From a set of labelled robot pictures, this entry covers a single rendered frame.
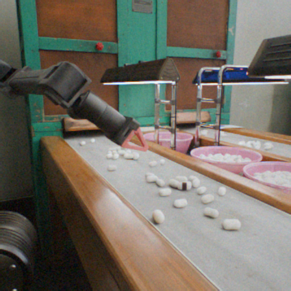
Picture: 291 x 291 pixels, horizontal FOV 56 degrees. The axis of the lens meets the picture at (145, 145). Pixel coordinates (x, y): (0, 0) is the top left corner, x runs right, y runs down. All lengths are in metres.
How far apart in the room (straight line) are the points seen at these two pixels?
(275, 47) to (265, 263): 0.37
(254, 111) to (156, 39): 2.17
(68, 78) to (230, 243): 0.45
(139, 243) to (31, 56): 1.23
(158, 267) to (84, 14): 1.41
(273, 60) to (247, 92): 2.99
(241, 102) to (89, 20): 2.31
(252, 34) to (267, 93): 0.75
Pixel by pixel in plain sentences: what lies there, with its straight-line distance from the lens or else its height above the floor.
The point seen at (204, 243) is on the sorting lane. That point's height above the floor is 0.74.
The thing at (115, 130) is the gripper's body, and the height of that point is 0.93.
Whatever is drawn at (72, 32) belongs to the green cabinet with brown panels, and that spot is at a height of 1.31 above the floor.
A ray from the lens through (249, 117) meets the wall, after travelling 3.61.
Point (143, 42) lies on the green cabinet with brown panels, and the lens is 1.73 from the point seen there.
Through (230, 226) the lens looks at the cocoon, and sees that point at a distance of 0.59.
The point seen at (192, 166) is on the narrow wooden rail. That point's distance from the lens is 0.95.
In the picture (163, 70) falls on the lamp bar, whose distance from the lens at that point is 0.86.
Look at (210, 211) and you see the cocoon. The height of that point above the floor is 0.76.
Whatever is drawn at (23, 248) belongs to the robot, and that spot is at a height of 0.76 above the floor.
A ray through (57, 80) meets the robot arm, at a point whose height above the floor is 1.04.
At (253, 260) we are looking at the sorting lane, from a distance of 0.52.
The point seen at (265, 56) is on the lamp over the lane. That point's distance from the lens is 0.56.
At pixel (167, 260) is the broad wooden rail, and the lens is 0.45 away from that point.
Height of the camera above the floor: 1.02
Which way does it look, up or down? 12 degrees down
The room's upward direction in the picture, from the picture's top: straight up
